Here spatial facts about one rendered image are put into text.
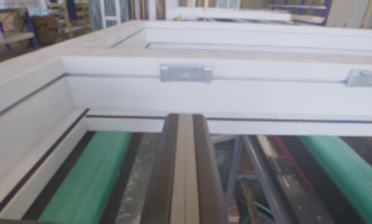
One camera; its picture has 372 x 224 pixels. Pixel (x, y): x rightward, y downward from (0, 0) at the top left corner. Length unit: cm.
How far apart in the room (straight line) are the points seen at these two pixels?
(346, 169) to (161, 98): 18
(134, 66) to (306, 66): 17
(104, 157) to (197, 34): 49
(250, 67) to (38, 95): 19
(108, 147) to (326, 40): 67
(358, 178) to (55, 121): 26
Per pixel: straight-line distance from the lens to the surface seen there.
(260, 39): 65
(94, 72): 22
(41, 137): 20
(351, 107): 28
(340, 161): 22
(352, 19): 962
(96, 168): 18
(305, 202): 56
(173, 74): 19
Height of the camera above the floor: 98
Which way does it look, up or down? 29 degrees down
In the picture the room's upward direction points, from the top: 1 degrees clockwise
